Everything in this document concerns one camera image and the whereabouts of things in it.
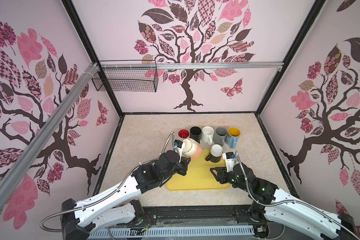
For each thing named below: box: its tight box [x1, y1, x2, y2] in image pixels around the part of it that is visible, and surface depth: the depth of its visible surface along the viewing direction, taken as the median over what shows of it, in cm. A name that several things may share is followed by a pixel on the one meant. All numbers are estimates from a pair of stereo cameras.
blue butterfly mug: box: [225, 127, 241, 149], surface depth 97 cm
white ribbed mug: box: [201, 126, 215, 146], surface depth 100 cm
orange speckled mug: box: [182, 138, 202, 158], surface depth 67 cm
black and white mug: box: [205, 144, 223, 163], surface depth 91 cm
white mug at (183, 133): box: [177, 128, 190, 139], surface depth 102 cm
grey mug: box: [213, 127, 228, 147], surface depth 97 cm
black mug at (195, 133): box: [189, 126, 202, 144], surface depth 100 cm
